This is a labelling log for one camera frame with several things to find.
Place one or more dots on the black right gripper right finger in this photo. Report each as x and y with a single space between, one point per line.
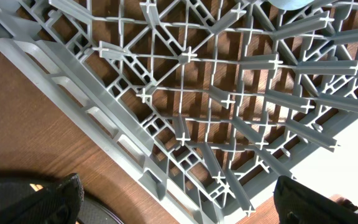
297 204

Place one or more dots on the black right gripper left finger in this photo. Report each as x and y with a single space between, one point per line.
55 202

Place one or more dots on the light blue cup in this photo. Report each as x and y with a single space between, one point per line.
290 5

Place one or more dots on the grey dishwasher rack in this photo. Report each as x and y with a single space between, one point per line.
181 111

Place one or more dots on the round black tray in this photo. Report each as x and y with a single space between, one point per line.
98 213

